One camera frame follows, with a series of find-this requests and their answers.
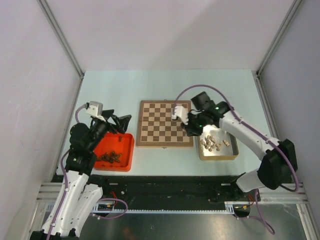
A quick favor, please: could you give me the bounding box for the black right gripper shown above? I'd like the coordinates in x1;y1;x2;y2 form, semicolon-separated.
180;111;208;137

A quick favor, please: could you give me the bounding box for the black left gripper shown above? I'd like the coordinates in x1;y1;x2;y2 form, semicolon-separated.
87;109;131;151

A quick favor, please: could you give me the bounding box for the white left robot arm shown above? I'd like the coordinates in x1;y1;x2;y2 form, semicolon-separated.
30;109;132;240

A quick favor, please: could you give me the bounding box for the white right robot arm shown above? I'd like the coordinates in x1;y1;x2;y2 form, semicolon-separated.
171;91;299;201

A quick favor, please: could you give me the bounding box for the pile of light chess pieces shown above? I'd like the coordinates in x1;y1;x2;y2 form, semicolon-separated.
199;134;231;152

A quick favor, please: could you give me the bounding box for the pile of dark chess pieces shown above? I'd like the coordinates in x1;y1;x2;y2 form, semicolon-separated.
98;151;123;167

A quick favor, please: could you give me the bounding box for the wooden chess board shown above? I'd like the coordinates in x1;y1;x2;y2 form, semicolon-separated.
136;99;194;148

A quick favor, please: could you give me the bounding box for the gold metal tin tray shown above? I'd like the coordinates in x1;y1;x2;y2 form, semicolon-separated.
197;125;239;161

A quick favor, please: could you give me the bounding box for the orange plastic tray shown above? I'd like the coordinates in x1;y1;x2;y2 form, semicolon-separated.
94;133;135;172

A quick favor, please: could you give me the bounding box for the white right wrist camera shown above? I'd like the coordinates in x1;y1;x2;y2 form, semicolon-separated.
171;105;189;125

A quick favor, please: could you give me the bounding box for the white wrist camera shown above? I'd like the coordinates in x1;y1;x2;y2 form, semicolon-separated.
85;101;106;122
171;105;189;125

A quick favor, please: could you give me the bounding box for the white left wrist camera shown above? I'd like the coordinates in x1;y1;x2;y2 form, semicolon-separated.
85;101;106;122

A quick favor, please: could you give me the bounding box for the grey slotted cable duct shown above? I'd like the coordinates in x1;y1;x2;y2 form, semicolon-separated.
91;201;250;215

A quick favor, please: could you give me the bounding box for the left aluminium frame post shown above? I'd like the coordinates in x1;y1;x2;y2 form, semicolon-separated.
36;0;85;80

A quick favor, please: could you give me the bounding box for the aluminium frame post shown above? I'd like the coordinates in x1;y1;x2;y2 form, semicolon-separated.
255;0;305;77
36;0;85;80

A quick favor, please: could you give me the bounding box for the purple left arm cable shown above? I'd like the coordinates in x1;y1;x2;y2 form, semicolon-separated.
46;104;129;240

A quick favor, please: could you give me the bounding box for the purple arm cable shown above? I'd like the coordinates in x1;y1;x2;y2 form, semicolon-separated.
46;104;129;240
173;84;301;236

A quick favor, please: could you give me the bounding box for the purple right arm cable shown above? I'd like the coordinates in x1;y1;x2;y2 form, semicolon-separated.
173;84;301;236

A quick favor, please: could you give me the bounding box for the right aluminium frame post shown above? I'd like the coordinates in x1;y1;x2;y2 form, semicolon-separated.
255;0;305;77

